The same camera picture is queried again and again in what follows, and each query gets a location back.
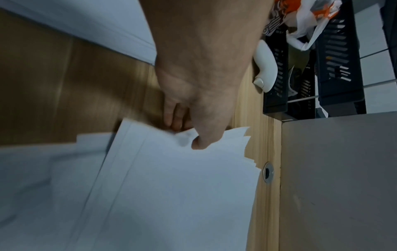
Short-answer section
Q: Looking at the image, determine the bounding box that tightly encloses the person's left hand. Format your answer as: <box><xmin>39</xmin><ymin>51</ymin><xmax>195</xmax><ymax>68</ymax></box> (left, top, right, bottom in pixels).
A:
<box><xmin>138</xmin><ymin>0</ymin><xmax>275</xmax><ymax>150</ymax></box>

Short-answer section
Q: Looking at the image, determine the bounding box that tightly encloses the squared stack of white papers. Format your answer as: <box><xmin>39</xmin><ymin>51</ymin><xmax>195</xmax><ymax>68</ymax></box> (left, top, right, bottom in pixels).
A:
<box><xmin>0</xmin><ymin>0</ymin><xmax>157</xmax><ymax>66</ymax></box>

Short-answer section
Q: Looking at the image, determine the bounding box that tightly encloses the pile of white papers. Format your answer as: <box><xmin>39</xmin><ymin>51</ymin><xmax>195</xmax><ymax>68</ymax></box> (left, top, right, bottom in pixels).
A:
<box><xmin>0</xmin><ymin>118</ymin><xmax>263</xmax><ymax>251</ymax></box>

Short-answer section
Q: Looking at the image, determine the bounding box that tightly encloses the white handheld controller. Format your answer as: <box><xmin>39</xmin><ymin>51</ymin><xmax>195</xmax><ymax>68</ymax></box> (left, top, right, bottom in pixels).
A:
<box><xmin>252</xmin><ymin>39</ymin><xmax>279</xmax><ymax>93</ymax></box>

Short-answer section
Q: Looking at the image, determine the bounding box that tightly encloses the printed drink cup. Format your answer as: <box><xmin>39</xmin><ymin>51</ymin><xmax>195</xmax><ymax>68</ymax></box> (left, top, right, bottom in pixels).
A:
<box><xmin>261</xmin><ymin>0</ymin><xmax>303</xmax><ymax>38</ymax></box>

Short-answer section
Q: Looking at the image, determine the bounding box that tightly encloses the drink cup in plastic bag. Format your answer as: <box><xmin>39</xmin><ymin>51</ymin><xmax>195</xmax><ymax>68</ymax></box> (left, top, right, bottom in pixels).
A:
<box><xmin>285</xmin><ymin>0</ymin><xmax>344</xmax><ymax>51</ymax></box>

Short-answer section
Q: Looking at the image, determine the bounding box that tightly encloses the black stacked file tray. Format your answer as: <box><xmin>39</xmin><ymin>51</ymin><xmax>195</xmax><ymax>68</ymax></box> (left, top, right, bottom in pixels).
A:
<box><xmin>261</xmin><ymin>0</ymin><xmax>368</xmax><ymax>121</ymax></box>

